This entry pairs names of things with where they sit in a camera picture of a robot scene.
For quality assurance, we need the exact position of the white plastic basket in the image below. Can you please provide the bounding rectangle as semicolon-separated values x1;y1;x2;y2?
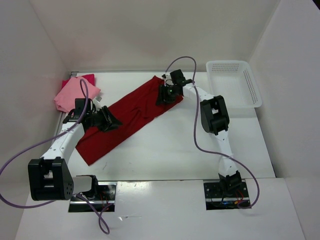
206;60;262;109

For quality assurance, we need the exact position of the dark red t shirt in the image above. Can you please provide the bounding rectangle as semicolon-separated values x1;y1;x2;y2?
76;76;183;166

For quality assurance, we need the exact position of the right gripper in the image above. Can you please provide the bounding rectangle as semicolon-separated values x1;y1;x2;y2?
155;84;180;106

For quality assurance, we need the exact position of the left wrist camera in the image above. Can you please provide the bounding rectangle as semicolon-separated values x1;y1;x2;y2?
95;96;102;102

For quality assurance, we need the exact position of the pink t shirt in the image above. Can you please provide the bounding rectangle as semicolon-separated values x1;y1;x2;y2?
54;76;101;113

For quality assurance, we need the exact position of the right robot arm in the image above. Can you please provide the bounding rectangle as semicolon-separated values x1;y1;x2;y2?
156;69;242;197

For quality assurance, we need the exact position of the magenta t shirt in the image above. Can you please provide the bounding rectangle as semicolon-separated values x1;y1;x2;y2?
61;73;96;89

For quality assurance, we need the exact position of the base mounting plate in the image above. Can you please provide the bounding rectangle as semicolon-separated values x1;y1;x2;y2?
203;180;251;211
68;181;117;213

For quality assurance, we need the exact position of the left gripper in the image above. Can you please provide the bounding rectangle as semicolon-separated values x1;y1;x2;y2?
87;105;123;133

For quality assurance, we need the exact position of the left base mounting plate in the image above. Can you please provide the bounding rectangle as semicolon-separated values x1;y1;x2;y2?
68;181;117;213

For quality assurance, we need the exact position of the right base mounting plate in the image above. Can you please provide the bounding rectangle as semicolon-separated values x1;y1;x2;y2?
203;180;251;211

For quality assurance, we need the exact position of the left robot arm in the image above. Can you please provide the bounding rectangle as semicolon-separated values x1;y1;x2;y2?
27;98;122;201

